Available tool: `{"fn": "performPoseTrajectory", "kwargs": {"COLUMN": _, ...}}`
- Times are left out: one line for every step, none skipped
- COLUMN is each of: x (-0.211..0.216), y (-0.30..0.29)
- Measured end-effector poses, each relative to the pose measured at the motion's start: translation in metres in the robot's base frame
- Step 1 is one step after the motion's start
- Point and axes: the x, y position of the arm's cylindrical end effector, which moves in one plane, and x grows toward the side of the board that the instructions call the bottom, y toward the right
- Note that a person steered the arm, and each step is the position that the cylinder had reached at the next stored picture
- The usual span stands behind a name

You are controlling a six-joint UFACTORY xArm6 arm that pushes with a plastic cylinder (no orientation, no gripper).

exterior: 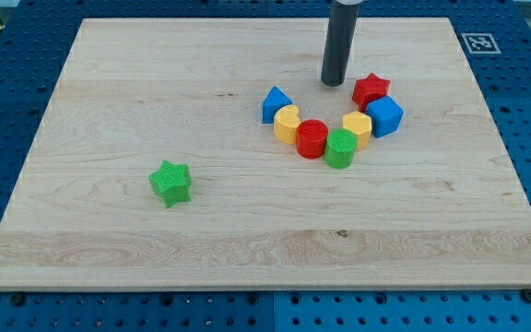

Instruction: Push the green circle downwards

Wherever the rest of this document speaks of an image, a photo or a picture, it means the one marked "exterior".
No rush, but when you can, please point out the yellow heart block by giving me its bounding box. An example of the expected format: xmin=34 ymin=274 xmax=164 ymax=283
xmin=274 ymin=104 xmax=301 ymax=144

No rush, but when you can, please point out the red cylinder block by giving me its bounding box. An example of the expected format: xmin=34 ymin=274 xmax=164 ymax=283
xmin=296 ymin=119 xmax=328 ymax=159

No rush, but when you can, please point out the blue triangle block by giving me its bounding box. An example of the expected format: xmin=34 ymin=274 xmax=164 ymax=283
xmin=262 ymin=86 xmax=293 ymax=124

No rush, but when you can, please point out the green cylinder block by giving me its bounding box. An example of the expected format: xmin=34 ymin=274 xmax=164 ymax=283
xmin=324 ymin=128 xmax=358 ymax=169

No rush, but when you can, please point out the green star block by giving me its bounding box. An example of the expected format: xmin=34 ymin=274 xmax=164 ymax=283
xmin=148 ymin=160 xmax=192 ymax=208

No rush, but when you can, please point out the yellow hexagon block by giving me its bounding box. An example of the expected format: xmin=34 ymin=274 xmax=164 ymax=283
xmin=342 ymin=111 xmax=372 ymax=150

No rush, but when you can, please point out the wooden board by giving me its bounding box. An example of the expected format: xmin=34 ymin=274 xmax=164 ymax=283
xmin=0 ymin=18 xmax=531 ymax=292

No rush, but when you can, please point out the red star block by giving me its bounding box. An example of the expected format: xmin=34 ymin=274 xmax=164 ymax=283
xmin=352 ymin=73 xmax=391 ymax=113

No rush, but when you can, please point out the blue cube block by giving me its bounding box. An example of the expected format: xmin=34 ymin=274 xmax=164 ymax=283
xmin=366 ymin=96 xmax=405 ymax=138

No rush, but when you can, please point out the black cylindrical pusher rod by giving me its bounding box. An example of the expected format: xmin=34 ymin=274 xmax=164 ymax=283
xmin=321 ymin=0 xmax=362 ymax=87

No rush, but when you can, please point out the white fiducial marker tag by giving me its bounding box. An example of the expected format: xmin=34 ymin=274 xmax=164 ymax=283
xmin=461 ymin=32 xmax=501 ymax=54

